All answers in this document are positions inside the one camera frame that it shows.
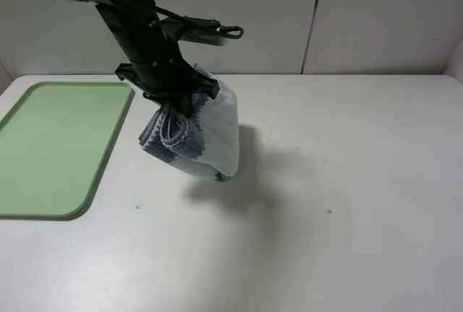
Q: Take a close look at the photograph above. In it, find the green plastic tray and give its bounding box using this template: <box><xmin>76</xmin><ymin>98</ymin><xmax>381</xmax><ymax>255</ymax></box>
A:
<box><xmin>1</xmin><ymin>82</ymin><xmax>135</xmax><ymax>220</ymax></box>

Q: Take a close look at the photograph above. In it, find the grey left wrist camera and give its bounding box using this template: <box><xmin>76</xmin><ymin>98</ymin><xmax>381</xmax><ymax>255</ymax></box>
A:
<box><xmin>161</xmin><ymin>17</ymin><xmax>225</xmax><ymax>46</ymax></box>

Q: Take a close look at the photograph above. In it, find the blue white striped towel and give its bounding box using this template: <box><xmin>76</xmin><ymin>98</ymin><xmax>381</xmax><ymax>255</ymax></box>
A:
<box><xmin>139</xmin><ymin>64</ymin><xmax>239</xmax><ymax>182</ymax></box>

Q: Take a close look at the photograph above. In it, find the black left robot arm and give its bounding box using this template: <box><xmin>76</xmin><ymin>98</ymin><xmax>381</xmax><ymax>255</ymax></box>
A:
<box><xmin>67</xmin><ymin>0</ymin><xmax>220</xmax><ymax>117</ymax></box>

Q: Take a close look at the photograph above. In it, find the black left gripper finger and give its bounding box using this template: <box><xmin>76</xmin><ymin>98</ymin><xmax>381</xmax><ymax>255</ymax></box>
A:
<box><xmin>175</xmin><ymin>93</ymin><xmax>194</xmax><ymax>118</ymax></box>

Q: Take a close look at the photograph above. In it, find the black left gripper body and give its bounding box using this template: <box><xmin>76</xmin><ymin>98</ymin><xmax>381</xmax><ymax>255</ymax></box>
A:
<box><xmin>115</xmin><ymin>51</ymin><xmax>220</xmax><ymax>104</ymax></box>

